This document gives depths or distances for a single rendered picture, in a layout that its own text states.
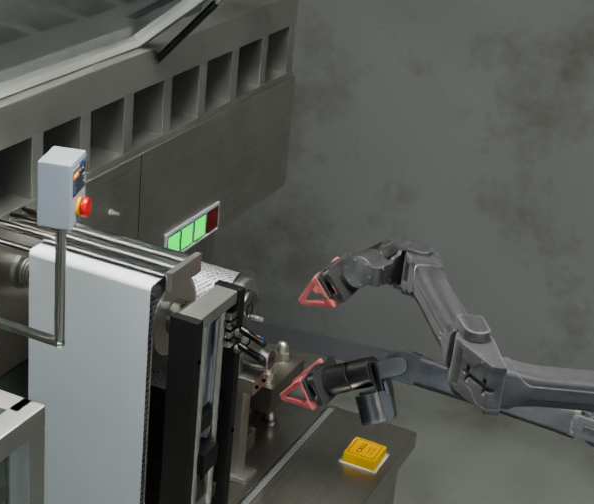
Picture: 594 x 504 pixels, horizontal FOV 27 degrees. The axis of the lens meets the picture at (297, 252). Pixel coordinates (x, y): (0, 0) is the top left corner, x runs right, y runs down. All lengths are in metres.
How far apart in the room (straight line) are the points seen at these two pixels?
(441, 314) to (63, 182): 0.62
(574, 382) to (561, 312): 2.78
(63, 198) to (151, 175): 0.88
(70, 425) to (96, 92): 0.62
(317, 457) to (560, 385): 0.91
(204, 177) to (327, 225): 1.83
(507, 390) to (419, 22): 2.69
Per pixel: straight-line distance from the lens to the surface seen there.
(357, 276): 2.17
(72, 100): 2.35
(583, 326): 4.62
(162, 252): 2.13
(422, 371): 2.37
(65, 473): 2.33
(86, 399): 2.22
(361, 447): 2.63
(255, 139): 3.09
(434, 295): 2.05
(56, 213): 1.80
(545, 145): 4.39
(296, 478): 2.55
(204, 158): 2.86
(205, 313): 1.96
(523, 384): 1.81
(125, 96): 2.50
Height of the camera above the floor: 2.34
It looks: 24 degrees down
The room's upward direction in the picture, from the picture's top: 6 degrees clockwise
